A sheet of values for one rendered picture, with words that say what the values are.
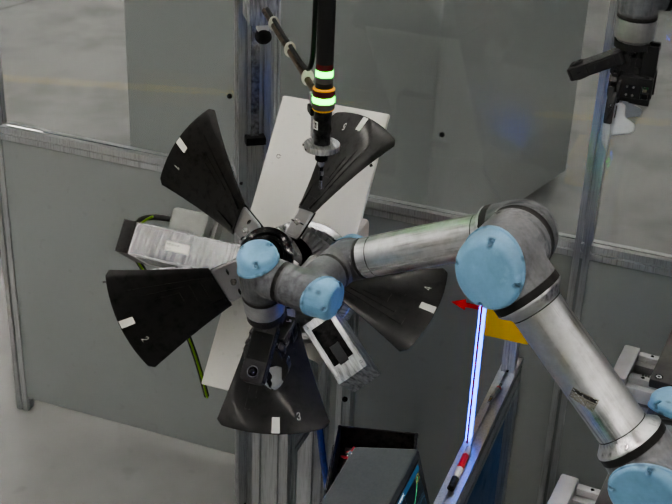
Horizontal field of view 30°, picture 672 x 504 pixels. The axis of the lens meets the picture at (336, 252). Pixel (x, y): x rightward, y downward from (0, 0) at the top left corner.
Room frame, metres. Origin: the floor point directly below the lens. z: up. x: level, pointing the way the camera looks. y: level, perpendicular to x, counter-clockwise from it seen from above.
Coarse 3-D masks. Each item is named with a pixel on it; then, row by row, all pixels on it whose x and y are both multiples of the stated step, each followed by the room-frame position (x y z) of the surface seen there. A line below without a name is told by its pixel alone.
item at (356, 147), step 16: (336, 112) 2.49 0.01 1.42; (336, 128) 2.45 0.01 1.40; (352, 128) 2.41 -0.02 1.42; (368, 128) 2.38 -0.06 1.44; (384, 128) 2.35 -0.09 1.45; (352, 144) 2.37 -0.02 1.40; (368, 144) 2.34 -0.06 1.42; (384, 144) 2.32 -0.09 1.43; (336, 160) 2.36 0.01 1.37; (352, 160) 2.32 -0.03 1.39; (368, 160) 2.30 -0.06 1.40; (336, 176) 2.31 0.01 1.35; (352, 176) 2.29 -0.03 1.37; (320, 192) 2.31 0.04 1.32; (304, 208) 2.31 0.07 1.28
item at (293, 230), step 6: (300, 210) 2.34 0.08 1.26; (306, 210) 2.31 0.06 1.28; (294, 216) 2.34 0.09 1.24; (300, 216) 2.32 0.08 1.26; (306, 216) 2.29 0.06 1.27; (306, 222) 2.27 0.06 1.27; (288, 228) 2.32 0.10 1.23; (294, 228) 2.29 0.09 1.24; (300, 228) 2.27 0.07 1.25; (288, 234) 2.30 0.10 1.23; (294, 234) 2.27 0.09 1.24; (300, 234) 2.25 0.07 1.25
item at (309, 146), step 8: (312, 112) 2.24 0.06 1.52; (312, 120) 2.24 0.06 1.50; (312, 128) 2.24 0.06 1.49; (312, 136) 2.24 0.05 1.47; (304, 144) 2.22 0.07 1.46; (312, 144) 2.22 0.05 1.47; (336, 144) 2.22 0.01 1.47; (312, 152) 2.19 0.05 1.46; (320, 152) 2.19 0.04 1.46; (328, 152) 2.19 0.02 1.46; (336, 152) 2.20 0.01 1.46
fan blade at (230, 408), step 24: (240, 360) 2.08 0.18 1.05; (240, 384) 2.05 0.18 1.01; (264, 384) 2.06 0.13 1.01; (288, 384) 2.08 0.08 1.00; (312, 384) 2.10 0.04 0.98; (240, 408) 2.02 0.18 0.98; (264, 408) 2.03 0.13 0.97; (288, 408) 2.05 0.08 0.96; (312, 408) 2.07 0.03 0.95; (264, 432) 2.00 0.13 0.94; (288, 432) 2.01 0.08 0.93
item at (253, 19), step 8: (248, 0) 2.78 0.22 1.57; (256, 0) 2.77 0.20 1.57; (264, 0) 2.78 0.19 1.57; (272, 0) 2.78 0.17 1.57; (248, 8) 2.78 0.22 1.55; (256, 8) 2.77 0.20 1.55; (272, 8) 2.78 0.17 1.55; (248, 16) 2.78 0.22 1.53; (256, 16) 2.77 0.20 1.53; (264, 16) 2.78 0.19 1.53; (256, 24) 2.77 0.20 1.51; (264, 24) 2.78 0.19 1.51
